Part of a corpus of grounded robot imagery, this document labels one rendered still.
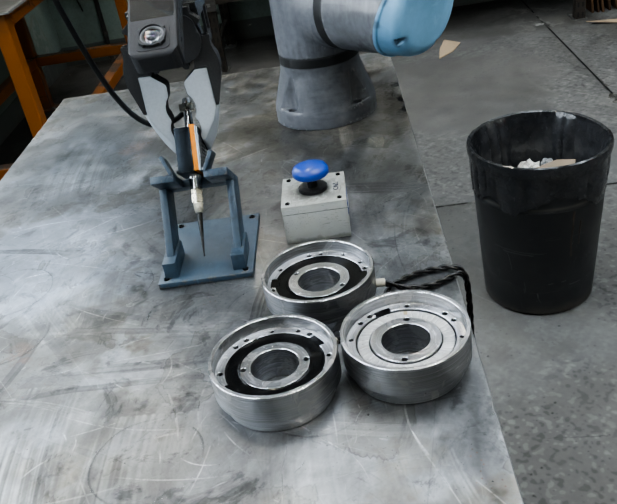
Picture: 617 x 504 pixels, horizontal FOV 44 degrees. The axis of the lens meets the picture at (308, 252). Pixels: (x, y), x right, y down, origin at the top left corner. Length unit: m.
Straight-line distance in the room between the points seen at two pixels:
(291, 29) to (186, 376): 0.56
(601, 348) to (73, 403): 1.45
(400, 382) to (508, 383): 1.25
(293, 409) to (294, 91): 0.63
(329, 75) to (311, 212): 0.33
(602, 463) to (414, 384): 1.11
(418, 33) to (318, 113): 0.20
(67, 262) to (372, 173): 0.38
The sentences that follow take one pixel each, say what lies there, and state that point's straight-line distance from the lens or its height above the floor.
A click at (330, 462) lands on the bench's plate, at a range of 0.58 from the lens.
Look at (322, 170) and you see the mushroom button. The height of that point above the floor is 0.87.
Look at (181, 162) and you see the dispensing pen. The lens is 0.80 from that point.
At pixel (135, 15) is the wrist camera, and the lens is 0.73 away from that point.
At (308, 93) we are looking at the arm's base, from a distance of 1.11.
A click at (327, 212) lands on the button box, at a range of 0.82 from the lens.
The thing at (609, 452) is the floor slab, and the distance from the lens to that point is 1.70.
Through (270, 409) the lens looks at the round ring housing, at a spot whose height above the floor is 0.83.
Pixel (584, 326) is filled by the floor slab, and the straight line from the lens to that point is 2.00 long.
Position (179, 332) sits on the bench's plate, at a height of 0.80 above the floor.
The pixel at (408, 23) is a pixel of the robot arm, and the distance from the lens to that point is 0.98.
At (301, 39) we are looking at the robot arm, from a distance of 1.09.
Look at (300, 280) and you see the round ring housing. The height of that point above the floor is 0.83.
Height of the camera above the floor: 1.22
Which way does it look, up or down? 31 degrees down
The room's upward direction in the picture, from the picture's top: 10 degrees counter-clockwise
